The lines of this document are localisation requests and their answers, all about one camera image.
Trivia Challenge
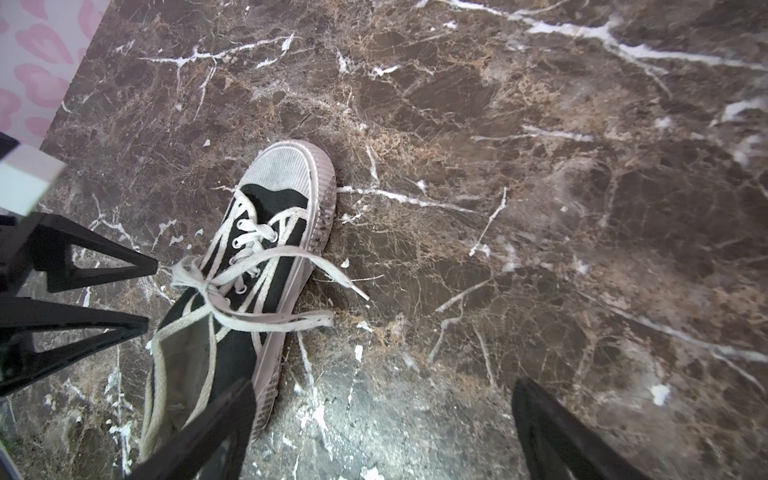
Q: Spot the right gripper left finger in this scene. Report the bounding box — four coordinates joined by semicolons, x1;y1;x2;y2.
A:
129;378;256;479

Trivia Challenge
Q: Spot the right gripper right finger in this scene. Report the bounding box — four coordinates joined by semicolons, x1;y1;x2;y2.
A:
511;377;647;479

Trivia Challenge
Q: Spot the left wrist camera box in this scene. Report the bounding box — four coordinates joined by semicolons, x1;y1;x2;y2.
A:
0;133;66;216

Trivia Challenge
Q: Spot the black white canvas sneaker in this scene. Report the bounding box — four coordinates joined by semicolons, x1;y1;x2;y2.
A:
137;139;338;463

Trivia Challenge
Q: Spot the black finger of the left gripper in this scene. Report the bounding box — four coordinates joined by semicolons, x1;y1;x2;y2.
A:
1;212;158;296
0;295;151;398

